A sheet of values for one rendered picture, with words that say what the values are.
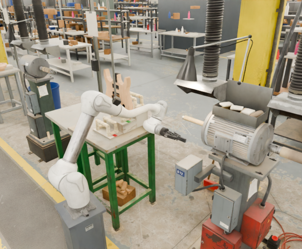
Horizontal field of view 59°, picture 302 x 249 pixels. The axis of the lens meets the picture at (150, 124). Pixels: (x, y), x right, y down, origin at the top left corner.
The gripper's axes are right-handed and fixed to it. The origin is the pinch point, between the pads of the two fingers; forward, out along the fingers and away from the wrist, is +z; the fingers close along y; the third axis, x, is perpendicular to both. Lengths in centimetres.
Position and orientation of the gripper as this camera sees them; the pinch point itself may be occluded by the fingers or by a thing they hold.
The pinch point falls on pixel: (182, 139)
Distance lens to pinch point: 210.1
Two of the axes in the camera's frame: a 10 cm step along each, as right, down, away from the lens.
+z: 7.1, 2.9, -6.4
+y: -7.0, 1.8, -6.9
